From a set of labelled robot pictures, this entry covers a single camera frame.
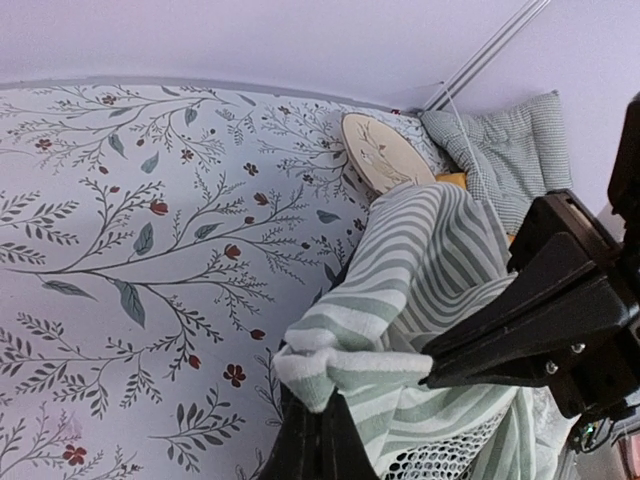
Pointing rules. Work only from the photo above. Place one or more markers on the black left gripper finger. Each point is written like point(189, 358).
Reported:
point(322, 446)

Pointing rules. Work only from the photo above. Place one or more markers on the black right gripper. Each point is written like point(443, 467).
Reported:
point(570, 319)

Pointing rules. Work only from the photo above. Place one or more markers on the green striped pet tent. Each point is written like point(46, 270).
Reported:
point(430, 257)

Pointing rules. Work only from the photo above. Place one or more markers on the yellow double pet bowl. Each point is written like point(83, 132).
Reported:
point(458, 179)

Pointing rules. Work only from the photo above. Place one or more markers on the green checked cushion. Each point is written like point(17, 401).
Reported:
point(528, 149)

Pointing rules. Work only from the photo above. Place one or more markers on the round wooden floral plate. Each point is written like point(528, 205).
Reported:
point(381, 156)

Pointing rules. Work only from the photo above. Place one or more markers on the floral table mat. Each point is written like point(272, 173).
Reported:
point(156, 242)

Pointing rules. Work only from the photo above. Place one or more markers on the aluminium frame post right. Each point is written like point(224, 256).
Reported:
point(447, 90)

